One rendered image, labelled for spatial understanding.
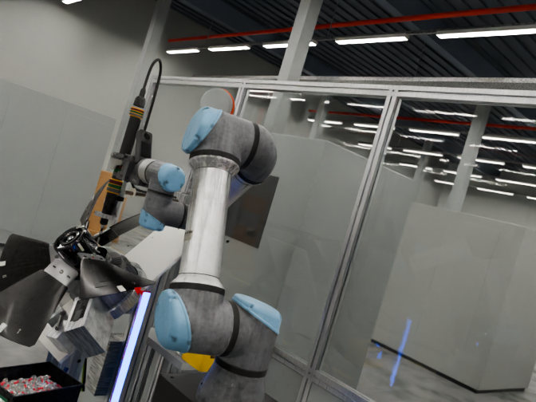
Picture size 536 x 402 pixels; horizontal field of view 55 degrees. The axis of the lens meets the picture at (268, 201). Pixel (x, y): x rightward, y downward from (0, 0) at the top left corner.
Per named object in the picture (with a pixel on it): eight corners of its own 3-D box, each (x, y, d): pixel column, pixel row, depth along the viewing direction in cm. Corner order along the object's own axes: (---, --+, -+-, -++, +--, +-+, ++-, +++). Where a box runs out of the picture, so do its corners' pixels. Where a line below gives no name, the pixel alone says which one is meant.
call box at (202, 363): (218, 362, 171) (227, 331, 171) (238, 376, 164) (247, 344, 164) (179, 363, 160) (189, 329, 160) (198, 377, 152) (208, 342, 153)
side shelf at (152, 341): (179, 335, 235) (182, 329, 235) (228, 369, 209) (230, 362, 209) (133, 333, 218) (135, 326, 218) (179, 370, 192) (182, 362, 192)
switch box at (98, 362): (117, 384, 215) (132, 333, 215) (128, 394, 208) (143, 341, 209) (84, 385, 205) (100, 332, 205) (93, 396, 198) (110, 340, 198)
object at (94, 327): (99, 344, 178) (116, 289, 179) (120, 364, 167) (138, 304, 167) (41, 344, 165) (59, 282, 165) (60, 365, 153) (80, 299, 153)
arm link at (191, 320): (236, 358, 103) (262, 114, 121) (166, 349, 96) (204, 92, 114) (210, 357, 113) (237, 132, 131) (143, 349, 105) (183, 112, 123)
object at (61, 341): (59, 351, 172) (73, 334, 176) (70, 354, 168) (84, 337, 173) (45, 335, 167) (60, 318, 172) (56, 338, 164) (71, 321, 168)
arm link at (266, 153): (297, 128, 128) (206, 212, 163) (259, 113, 122) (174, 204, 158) (300, 167, 122) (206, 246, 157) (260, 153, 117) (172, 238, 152)
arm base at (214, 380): (276, 416, 113) (289, 372, 113) (227, 425, 102) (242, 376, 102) (230, 385, 123) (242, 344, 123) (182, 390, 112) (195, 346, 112)
